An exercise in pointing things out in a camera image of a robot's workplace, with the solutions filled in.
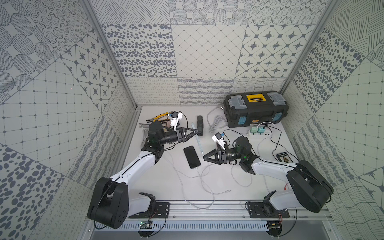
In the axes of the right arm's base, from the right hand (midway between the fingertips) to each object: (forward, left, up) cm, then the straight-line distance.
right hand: (205, 159), depth 72 cm
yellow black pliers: (+40, +38, -16) cm, 57 cm away
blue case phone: (+10, +8, -18) cm, 22 cm away
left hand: (+12, +6, +10) cm, 17 cm away
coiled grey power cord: (+39, -12, -18) cm, 44 cm away
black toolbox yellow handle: (+35, -28, -1) cm, 45 cm away
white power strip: (+27, -43, -16) cm, 54 cm away
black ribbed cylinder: (+34, +3, -16) cm, 37 cm away
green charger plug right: (+27, -38, -12) cm, 49 cm away
